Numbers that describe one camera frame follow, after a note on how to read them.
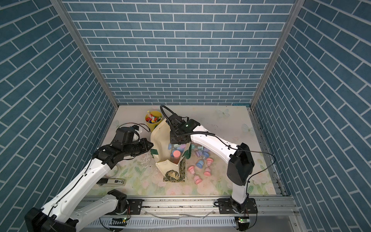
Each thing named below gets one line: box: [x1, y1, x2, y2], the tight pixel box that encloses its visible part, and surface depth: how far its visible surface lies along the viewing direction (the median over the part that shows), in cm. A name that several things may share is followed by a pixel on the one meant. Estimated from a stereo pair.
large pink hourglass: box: [172, 149, 182, 165], surface depth 85 cm
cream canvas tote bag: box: [150, 118, 192, 183], surface depth 84 cm
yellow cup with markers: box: [144, 110, 163, 133], surface depth 98 cm
